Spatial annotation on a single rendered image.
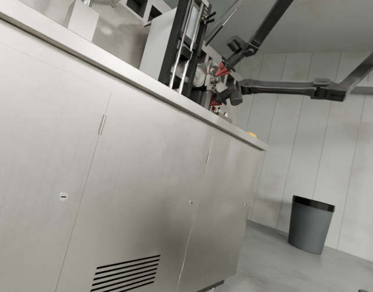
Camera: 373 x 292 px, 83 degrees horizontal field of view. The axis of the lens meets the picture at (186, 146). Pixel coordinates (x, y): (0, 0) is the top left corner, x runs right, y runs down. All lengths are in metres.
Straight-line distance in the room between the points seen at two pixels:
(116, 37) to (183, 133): 0.77
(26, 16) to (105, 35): 0.80
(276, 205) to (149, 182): 3.22
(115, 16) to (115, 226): 1.10
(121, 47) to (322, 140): 3.27
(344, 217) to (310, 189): 0.54
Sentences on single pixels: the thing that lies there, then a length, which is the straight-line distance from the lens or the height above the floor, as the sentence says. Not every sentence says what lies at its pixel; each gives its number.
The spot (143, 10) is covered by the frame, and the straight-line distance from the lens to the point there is 1.56.
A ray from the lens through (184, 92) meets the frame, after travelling 1.02.
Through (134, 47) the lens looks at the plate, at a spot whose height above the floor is 1.27.
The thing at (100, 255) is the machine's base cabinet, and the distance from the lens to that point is 0.74.
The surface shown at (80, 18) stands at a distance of 1.01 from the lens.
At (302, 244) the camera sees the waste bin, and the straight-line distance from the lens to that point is 3.09.
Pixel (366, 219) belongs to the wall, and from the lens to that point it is 3.93.
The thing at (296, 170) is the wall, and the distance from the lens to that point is 3.81.
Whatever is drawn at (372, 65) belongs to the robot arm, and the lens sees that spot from 1.38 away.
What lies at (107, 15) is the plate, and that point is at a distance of 1.38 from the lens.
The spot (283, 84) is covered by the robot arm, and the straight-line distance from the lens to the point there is 1.26.
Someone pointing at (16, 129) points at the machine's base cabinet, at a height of 0.66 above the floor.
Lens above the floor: 0.67
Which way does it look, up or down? 4 degrees up
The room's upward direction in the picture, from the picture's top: 14 degrees clockwise
